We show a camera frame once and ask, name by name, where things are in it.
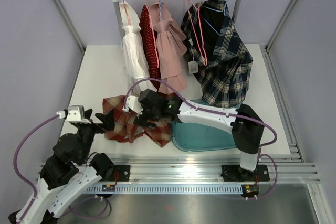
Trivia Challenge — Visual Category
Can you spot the red dotted garment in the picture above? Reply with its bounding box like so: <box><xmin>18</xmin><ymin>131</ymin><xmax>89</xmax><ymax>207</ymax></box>
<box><xmin>140</xmin><ymin>5</ymin><xmax>161</xmax><ymax>79</ymax></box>

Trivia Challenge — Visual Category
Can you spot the aluminium mounting rail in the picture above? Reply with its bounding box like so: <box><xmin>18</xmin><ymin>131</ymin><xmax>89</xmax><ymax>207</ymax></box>
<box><xmin>108</xmin><ymin>154</ymin><xmax>320</xmax><ymax>184</ymax></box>

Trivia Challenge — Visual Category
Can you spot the blue wire hanger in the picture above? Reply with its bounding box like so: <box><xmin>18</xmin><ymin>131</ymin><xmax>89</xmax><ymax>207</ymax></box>
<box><xmin>202</xmin><ymin>0</ymin><xmax>237</xmax><ymax>37</ymax></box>

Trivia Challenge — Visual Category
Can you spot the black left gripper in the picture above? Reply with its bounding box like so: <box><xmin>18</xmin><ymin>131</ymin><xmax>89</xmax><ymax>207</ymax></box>
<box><xmin>77</xmin><ymin>108</ymin><xmax>114</xmax><ymax>163</ymax></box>

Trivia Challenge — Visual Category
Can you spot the white slotted cable duct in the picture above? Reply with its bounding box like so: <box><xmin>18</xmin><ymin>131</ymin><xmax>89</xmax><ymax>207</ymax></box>
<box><xmin>84</xmin><ymin>184</ymin><xmax>243</xmax><ymax>195</ymax></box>

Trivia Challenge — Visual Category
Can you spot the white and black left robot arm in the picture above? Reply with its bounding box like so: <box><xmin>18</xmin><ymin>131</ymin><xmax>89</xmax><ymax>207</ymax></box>
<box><xmin>8</xmin><ymin>105</ymin><xmax>117</xmax><ymax>223</ymax></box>

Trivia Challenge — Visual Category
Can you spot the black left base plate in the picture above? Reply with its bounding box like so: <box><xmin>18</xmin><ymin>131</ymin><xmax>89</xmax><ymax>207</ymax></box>
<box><xmin>102</xmin><ymin>164</ymin><xmax>131</xmax><ymax>182</ymax></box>

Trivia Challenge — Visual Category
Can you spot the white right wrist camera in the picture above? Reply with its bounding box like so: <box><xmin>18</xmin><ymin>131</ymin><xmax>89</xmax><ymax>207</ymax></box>
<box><xmin>122</xmin><ymin>95</ymin><xmax>143</xmax><ymax>114</ymax></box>

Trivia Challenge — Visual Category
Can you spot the pink hanger of white dress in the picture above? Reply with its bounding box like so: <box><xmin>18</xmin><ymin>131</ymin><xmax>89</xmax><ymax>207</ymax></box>
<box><xmin>122</xmin><ymin>0</ymin><xmax>131</xmax><ymax>26</ymax></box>

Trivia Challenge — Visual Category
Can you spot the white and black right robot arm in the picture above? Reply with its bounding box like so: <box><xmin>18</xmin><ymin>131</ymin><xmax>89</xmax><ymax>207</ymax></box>
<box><xmin>125</xmin><ymin>89</ymin><xmax>265</xmax><ymax>182</ymax></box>

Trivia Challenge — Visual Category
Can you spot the pink hanger of red garment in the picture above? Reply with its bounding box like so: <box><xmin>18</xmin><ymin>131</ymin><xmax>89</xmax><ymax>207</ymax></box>
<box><xmin>145</xmin><ymin>0</ymin><xmax>160</xmax><ymax>68</ymax></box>

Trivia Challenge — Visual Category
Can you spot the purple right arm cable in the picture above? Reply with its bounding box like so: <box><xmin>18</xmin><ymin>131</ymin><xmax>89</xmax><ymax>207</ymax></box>
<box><xmin>123</xmin><ymin>78</ymin><xmax>278</xmax><ymax>201</ymax></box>

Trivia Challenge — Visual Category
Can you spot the pink wire hanger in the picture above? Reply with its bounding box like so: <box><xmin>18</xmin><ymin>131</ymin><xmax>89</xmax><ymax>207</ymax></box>
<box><xmin>183</xmin><ymin>0</ymin><xmax>209</xmax><ymax>66</ymax></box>

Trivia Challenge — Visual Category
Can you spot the white dress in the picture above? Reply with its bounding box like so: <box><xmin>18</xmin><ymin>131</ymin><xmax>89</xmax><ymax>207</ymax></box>
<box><xmin>119</xmin><ymin>2</ymin><xmax>150</xmax><ymax>83</ymax></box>

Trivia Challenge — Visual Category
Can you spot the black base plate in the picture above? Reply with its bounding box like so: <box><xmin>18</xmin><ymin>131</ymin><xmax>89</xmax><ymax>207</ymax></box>
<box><xmin>221</xmin><ymin>165</ymin><xmax>270</xmax><ymax>182</ymax></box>
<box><xmin>102</xmin><ymin>164</ymin><xmax>131</xmax><ymax>182</ymax></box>

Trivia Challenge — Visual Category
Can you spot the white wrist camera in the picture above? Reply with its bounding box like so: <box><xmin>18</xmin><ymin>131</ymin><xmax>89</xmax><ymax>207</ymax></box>
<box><xmin>56</xmin><ymin>105</ymin><xmax>87</xmax><ymax>123</ymax></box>
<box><xmin>122</xmin><ymin>95</ymin><xmax>143</xmax><ymax>114</ymax></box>

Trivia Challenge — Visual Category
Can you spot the blue hanger of pink dress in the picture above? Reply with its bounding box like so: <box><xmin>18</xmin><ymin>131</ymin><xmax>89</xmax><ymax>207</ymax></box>
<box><xmin>158</xmin><ymin>0</ymin><xmax>163</xmax><ymax>21</ymax></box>

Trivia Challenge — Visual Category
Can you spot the pink ruffled dress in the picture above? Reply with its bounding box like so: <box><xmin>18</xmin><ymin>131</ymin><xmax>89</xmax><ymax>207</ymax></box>
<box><xmin>149</xmin><ymin>1</ymin><xmax>187</xmax><ymax>94</ymax></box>

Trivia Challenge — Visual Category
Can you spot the white price tag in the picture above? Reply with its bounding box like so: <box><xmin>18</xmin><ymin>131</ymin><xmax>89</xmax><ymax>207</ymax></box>
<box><xmin>188</xmin><ymin>61</ymin><xmax>199</xmax><ymax>74</ymax></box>

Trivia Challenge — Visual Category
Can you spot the navy plaid skirt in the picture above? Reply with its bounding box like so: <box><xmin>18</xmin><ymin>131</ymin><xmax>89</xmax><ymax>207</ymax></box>
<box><xmin>181</xmin><ymin>0</ymin><xmax>253</xmax><ymax>108</ymax></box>

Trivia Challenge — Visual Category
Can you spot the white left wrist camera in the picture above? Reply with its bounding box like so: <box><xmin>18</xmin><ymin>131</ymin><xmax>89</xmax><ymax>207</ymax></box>
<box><xmin>56</xmin><ymin>105</ymin><xmax>87</xmax><ymax>123</ymax></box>

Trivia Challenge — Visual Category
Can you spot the red plaid skirt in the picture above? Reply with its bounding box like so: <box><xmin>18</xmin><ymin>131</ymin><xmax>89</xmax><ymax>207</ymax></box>
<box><xmin>102</xmin><ymin>95</ymin><xmax>172</xmax><ymax>147</ymax></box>

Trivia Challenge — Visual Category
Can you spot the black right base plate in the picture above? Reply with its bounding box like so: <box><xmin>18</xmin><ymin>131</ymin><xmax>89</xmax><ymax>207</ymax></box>
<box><xmin>221</xmin><ymin>165</ymin><xmax>270</xmax><ymax>182</ymax></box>

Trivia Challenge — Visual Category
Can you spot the teal plastic basin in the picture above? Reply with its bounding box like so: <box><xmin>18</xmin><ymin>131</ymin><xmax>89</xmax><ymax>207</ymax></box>
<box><xmin>170</xmin><ymin>99</ymin><xmax>241</xmax><ymax>153</ymax></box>

